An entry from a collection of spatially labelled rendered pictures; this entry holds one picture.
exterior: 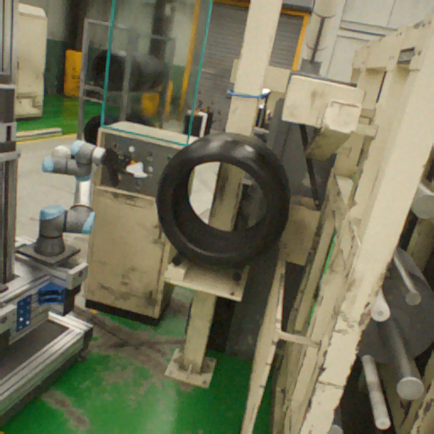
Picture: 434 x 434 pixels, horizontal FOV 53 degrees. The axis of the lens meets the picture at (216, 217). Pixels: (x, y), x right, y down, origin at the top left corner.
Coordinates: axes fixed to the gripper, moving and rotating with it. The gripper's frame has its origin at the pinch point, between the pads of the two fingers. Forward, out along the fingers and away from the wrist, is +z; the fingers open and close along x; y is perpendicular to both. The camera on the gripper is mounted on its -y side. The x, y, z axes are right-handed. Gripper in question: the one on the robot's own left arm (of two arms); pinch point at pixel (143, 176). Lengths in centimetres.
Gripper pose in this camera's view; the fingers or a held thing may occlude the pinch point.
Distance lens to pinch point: 205.4
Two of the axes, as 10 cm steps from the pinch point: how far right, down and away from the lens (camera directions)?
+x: 1.8, -3.1, 9.4
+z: 9.4, 3.4, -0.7
